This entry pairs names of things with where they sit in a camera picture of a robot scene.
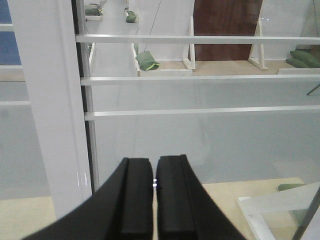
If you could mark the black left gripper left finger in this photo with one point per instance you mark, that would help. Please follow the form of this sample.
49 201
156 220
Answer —
121 209

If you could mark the light wooden base platform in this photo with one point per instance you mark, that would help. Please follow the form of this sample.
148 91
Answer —
20 217

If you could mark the green sandbags far right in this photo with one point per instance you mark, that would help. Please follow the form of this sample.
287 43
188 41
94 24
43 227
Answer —
302 59

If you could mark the white door frame post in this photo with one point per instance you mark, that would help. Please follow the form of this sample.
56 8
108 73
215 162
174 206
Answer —
280 204

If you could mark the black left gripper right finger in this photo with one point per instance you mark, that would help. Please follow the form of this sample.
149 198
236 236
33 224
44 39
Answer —
185 209

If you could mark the green sandbag behind glass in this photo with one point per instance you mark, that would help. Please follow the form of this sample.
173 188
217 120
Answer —
146 61

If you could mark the dark brown wooden door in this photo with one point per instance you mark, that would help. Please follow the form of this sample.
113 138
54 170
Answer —
225 18

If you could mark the white fixed glass door panel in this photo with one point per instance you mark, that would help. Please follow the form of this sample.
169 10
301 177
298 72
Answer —
43 146

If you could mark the white framed sliding glass door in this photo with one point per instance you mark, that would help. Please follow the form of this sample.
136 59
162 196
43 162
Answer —
236 120

